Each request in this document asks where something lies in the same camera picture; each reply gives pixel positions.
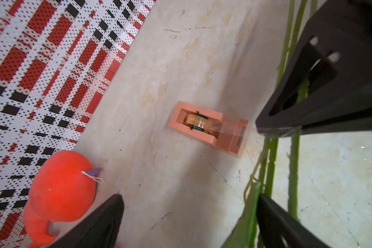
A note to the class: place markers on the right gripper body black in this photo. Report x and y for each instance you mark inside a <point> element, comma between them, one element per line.
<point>327,84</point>

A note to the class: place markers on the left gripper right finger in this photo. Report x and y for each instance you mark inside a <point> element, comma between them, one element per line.
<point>279,229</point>

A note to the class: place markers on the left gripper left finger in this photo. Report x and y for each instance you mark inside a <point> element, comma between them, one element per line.
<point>99,229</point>

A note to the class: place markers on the artificial flower bouquet green stems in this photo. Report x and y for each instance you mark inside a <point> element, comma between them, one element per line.
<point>246,233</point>

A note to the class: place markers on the pink tape dispenser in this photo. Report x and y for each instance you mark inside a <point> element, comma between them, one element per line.
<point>231,139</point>

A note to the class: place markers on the clear tape roll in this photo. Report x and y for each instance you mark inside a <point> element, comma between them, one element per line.
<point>203,123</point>

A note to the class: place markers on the red whale plush toy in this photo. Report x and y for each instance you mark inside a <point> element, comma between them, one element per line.
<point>62,191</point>

